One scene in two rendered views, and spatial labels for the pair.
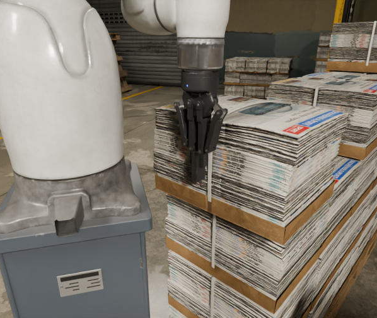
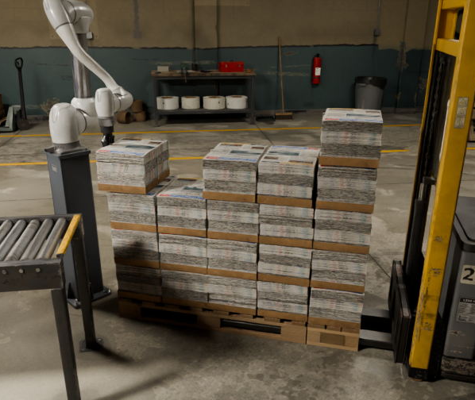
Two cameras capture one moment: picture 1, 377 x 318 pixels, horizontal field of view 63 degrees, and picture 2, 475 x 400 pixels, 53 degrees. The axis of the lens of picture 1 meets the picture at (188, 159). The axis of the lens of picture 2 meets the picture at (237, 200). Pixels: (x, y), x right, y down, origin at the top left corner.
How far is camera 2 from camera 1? 2.82 m
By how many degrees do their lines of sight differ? 56
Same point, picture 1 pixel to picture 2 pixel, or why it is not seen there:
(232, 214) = not seen: hidden behind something
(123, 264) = (58, 167)
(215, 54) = (101, 121)
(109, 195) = (59, 149)
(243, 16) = not seen: outside the picture
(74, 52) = (54, 117)
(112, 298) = (58, 175)
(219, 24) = (100, 113)
